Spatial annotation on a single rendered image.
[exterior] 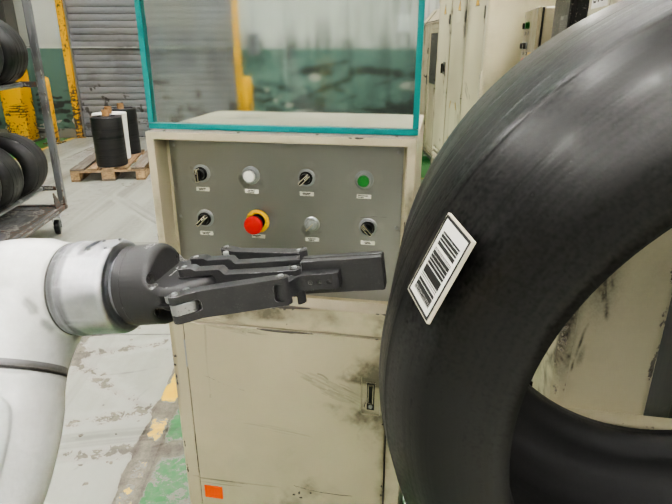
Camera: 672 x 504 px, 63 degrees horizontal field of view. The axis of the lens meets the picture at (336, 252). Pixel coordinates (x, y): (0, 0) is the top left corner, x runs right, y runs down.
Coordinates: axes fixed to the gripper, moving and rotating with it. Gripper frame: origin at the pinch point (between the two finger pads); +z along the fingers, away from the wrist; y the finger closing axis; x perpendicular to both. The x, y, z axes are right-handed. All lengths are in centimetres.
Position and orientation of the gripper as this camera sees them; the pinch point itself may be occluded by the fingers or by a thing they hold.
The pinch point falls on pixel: (343, 272)
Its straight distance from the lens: 47.0
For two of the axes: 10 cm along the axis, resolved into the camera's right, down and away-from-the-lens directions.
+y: 1.8, -3.5, 9.2
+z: 9.7, -0.7, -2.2
